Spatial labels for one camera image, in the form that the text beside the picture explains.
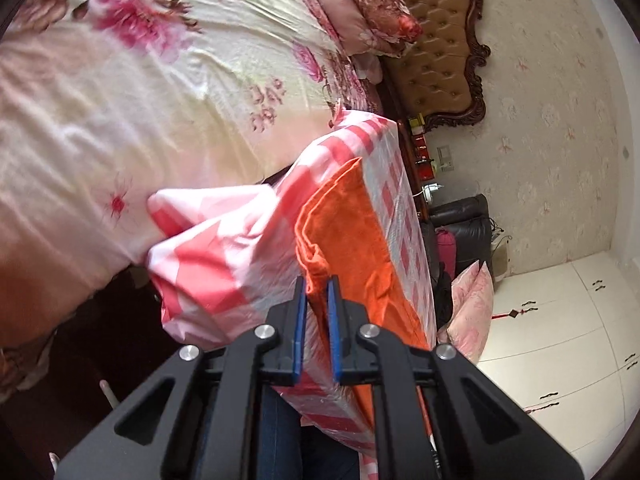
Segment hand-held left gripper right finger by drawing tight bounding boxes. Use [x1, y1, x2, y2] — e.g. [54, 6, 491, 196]
[326, 277, 583, 480]

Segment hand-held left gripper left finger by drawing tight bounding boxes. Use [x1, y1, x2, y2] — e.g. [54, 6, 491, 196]
[52, 276, 308, 480]

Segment orange towel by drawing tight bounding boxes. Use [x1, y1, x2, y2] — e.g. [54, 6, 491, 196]
[294, 156, 433, 441]

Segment pink checkered plastic tablecloth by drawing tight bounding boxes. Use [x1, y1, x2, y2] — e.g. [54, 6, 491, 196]
[145, 109, 441, 480]

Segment person's blue jeans legs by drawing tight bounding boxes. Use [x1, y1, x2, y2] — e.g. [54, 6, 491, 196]
[260, 385, 361, 480]

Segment maroon bolster cushion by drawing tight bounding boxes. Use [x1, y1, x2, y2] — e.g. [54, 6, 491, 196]
[436, 227, 457, 281]

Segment pink floral pillow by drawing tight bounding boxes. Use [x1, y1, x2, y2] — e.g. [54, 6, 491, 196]
[446, 260, 496, 365]

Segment black leather armchair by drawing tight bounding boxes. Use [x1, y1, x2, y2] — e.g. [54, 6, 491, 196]
[420, 194, 496, 331]

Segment red knot ornament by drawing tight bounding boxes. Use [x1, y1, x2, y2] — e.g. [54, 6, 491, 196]
[490, 307, 538, 321]

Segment dark wooden nightstand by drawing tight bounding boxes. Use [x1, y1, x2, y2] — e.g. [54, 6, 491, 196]
[377, 77, 436, 223]

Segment white wardrobe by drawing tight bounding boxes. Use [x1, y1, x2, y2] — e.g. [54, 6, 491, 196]
[475, 250, 640, 461]

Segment floral bedsheet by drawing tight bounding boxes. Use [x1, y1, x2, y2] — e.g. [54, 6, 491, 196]
[0, 0, 386, 406]

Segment tufted leather headboard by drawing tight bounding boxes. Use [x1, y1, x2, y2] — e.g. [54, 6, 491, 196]
[375, 0, 493, 133]

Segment floral pillows at headboard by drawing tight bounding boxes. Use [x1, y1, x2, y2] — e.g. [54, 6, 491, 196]
[300, 0, 423, 58]

